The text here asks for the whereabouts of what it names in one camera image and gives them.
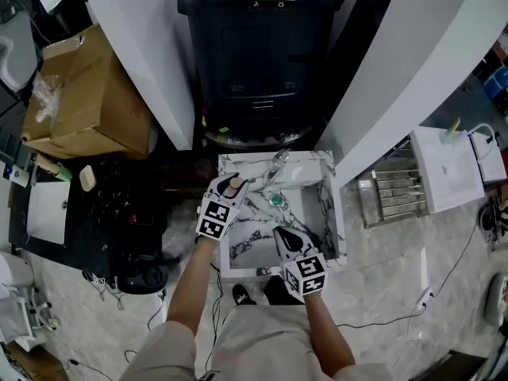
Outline chrome faucet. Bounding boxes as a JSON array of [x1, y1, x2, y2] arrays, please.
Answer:
[[264, 148, 291, 188]]

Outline black marble vanity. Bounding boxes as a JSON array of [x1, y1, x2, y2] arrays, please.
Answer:
[[8, 156, 167, 277]]

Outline person's black shoe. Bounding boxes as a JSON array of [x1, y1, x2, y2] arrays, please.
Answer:
[[231, 283, 258, 307], [264, 275, 305, 306]]

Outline small white box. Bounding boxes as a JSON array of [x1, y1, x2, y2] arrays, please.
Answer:
[[2, 163, 31, 188]]

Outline blue crates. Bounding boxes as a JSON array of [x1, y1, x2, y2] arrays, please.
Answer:
[[482, 67, 508, 102]]

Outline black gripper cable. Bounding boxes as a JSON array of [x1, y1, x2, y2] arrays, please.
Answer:
[[204, 262, 225, 372]]

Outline white flat panel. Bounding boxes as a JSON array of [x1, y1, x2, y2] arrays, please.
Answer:
[[25, 179, 71, 246]]

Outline person's beige clothing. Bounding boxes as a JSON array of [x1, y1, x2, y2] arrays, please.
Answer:
[[118, 303, 394, 381]]

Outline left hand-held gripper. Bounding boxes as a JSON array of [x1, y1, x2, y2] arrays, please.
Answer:
[[194, 171, 250, 242]]

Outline black floor cable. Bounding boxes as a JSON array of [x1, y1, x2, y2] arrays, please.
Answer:
[[335, 212, 483, 329]]

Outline white arch partition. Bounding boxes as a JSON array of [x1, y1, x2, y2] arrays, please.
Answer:
[[77, 0, 508, 188]]

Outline person's right forearm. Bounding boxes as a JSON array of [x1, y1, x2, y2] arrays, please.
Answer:
[[303, 291, 356, 376]]

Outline black round device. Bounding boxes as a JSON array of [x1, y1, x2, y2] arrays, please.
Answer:
[[114, 264, 171, 295]]

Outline large cardboard box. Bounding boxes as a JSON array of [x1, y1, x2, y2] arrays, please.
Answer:
[[21, 24, 158, 160]]

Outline white power strip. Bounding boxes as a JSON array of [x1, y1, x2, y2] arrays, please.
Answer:
[[416, 246, 433, 307]]

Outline metal rack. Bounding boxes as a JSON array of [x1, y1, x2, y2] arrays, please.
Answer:
[[356, 139, 429, 229]]

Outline marble sink counter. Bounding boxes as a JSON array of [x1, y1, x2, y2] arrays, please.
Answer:
[[217, 150, 348, 279]]

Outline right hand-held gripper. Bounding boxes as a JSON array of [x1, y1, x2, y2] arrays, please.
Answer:
[[271, 225, 330, 298]]

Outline clear plastic bag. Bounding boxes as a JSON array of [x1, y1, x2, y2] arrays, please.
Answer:
[[31, 73, 64, 122]]

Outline white sink unit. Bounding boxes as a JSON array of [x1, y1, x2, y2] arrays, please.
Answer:
[[408, 125, 486, 214]]

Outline person's left forearm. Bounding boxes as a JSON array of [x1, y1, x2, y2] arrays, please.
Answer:
[[165, 236, 217, 337]]

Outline black waste bin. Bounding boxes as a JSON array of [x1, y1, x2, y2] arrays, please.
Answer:
[[177, 0, 344, 150]]

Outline beige soap bar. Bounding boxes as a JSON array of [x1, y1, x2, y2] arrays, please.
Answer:
[[78, 164, 97, 192]]

